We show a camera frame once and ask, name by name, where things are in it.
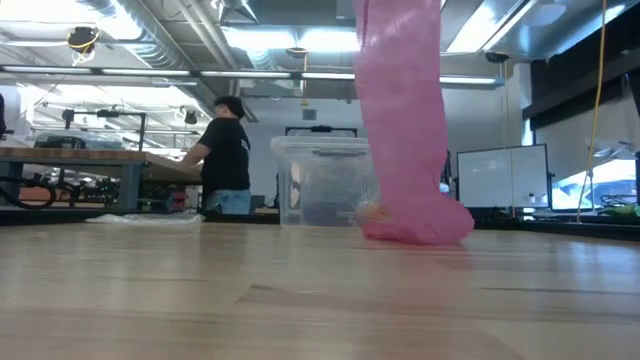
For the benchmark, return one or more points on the black stand frame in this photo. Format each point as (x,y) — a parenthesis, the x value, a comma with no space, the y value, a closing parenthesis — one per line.
(320,129)

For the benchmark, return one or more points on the green object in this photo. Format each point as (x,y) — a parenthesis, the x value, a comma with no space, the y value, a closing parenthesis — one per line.
(622,210)

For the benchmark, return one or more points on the clear plastic storage bin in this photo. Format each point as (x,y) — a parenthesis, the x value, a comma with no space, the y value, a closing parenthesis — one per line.
(325,190)

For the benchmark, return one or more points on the ceiling light strip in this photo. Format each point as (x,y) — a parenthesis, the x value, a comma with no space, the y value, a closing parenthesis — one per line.
(145,72)

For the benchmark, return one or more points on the person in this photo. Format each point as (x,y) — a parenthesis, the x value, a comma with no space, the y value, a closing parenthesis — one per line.
(225,160)

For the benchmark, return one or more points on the black camera rig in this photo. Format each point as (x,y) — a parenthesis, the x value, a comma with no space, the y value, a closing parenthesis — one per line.
(107,113)

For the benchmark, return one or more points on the clear zip bag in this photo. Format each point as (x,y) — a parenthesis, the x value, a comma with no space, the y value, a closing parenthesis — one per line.
(145,218)

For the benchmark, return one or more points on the clear plastic bin lid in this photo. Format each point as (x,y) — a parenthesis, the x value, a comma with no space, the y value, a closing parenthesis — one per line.
(320,144)

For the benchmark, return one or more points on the wooden workbench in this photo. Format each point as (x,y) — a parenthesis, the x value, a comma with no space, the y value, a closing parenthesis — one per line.
(90,157)

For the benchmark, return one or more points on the bright computer monitor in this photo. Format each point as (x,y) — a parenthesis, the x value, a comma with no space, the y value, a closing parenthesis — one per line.
(600,185)

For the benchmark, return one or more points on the orange bandage roll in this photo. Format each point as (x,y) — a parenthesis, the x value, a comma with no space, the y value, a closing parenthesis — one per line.
(369,214)

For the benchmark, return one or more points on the pink elastic bandage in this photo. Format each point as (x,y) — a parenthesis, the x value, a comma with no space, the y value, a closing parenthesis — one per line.
(405,150)

